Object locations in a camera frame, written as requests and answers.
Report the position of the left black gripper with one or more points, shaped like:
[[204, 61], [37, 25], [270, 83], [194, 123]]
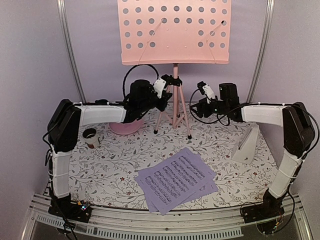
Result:
[[161, 106]]

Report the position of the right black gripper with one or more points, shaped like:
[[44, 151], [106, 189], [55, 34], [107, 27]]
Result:
[[201, 105]]

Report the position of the pink music stand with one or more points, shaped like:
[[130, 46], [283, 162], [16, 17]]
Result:
[[174, 32]]

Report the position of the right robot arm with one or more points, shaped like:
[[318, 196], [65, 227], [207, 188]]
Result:
[[301, 131]]

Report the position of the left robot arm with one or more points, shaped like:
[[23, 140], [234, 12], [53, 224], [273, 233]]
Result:
[[69, 117]]

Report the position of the pink plate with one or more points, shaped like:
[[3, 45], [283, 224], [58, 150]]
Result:
[[124, 129]]

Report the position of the white metronome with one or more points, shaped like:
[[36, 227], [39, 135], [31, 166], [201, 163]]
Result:
[[245, 149]]

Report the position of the dark blue mug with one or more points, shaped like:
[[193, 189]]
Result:
[[101, 102]]

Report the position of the paper coffee cup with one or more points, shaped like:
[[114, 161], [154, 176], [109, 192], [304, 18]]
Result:
[[91, 138]]

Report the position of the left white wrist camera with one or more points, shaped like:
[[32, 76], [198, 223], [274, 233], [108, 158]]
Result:
[[159, 86]]

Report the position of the front aluminium rail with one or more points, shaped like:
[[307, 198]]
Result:
[[109, 223]]

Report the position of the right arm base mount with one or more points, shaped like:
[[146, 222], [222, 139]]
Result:
[[253, 212]]

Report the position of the right aluminium frame post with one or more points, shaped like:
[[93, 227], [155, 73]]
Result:
[[270, 4]]

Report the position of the aluminium frame post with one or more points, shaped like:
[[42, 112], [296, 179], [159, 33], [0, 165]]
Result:
[[62, 12], [270, 4]]

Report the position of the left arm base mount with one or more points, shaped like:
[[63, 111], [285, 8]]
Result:
[[69, 209]]

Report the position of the left aluminium frame post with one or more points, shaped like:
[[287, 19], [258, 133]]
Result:
[[62, 12]]

